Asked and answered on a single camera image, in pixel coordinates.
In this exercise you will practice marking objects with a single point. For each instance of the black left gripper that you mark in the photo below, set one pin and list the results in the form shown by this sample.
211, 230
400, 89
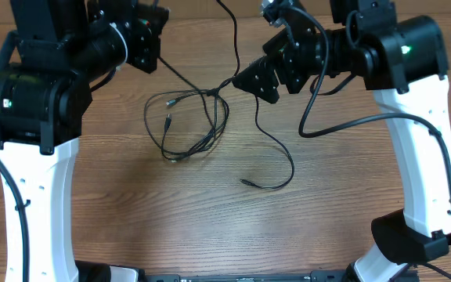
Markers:
147, 23

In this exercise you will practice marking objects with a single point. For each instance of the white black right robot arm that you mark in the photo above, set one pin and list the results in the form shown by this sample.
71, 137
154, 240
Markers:
405, 66

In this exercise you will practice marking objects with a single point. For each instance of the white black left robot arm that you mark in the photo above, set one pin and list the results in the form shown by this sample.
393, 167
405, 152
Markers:
60, 53

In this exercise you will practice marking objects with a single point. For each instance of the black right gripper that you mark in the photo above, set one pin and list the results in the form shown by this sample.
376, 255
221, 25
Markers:
283, 58

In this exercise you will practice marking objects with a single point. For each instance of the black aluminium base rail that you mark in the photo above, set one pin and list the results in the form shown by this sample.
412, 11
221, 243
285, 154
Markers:
249, 277

